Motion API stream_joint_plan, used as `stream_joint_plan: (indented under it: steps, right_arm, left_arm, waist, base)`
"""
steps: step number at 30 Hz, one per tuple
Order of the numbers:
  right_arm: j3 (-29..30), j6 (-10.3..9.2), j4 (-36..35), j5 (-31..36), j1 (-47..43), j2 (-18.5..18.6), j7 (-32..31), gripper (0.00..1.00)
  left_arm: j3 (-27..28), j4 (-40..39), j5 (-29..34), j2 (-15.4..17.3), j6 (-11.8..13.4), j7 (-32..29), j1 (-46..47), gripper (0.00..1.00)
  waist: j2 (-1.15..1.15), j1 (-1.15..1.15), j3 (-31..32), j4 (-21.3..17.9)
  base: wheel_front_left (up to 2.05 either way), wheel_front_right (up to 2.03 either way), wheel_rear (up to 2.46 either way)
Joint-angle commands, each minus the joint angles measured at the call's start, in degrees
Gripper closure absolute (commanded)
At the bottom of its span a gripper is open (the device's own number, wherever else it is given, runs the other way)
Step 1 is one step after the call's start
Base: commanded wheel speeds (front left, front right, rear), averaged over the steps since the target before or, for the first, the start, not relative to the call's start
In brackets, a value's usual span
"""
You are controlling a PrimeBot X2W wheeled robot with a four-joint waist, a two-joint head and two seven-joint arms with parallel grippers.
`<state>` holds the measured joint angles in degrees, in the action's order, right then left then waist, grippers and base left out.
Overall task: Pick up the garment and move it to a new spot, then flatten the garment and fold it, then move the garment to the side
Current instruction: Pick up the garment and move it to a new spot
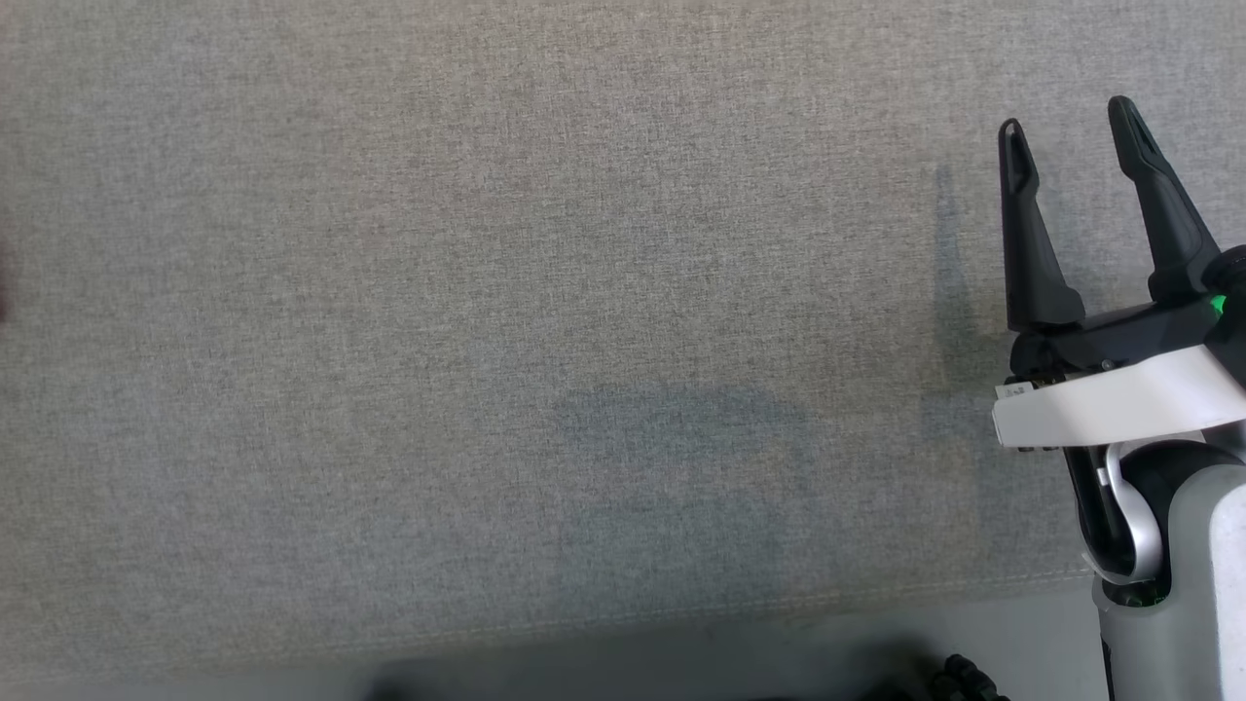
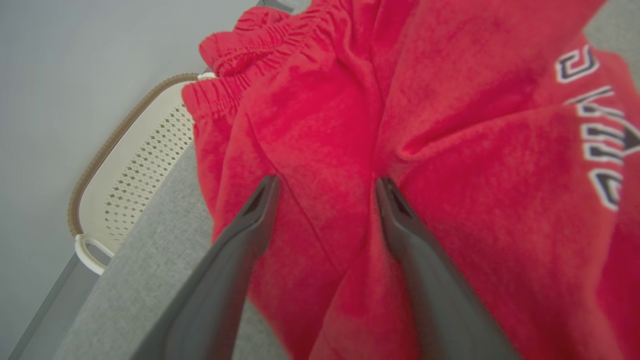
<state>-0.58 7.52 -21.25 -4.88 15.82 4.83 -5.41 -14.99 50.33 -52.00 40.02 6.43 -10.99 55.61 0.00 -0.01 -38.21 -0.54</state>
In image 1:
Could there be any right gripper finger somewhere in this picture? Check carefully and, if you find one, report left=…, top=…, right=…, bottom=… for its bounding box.
left=998, top=118, right=1086, bottom=335
left=1108, top=94, right=1223, bottom=304

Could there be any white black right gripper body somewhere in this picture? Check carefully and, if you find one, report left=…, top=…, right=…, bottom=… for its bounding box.
left=990, top=296, right=1246, bottom=449

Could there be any grey fabric sofa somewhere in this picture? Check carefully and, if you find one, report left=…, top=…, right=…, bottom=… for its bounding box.
left=0, top=0, right=1246, bottom=683

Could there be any black ribbed cable conduit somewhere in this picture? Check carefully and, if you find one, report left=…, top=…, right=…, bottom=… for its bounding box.
left=933, top=654, right=1009, bottom=701

